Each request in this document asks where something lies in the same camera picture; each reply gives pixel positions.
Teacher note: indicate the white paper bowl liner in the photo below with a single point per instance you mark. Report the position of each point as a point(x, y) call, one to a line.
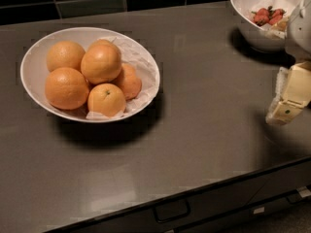
point(146, 69)

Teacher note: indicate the white bowl with oranges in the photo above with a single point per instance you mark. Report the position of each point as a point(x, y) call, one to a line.
point(33, 68)

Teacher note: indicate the orange hidden at back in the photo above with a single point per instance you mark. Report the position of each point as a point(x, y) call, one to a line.
point(103, 42)

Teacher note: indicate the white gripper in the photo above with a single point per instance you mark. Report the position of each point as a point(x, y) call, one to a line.
point(300, 29)

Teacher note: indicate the white bowl with strawberries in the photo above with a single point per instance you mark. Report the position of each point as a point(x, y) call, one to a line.
point(250, 33)

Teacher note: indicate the red strawberries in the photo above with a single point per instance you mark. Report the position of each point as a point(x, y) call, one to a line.
point(267, 15)

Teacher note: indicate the paper liner in strawberry bowl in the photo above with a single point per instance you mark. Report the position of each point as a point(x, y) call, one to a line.
point(278, 30)

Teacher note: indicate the dark drawer front with handle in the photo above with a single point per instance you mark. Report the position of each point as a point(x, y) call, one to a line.
point(166, 214)

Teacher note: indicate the orange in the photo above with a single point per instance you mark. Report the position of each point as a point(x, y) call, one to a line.
point(66, 88)
point(106, 99)
point(101, 64)
point(65, 54)
point(128, 81)

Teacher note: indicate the lower drawer with labels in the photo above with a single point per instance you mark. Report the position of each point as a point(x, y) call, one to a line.
point(215, 224)

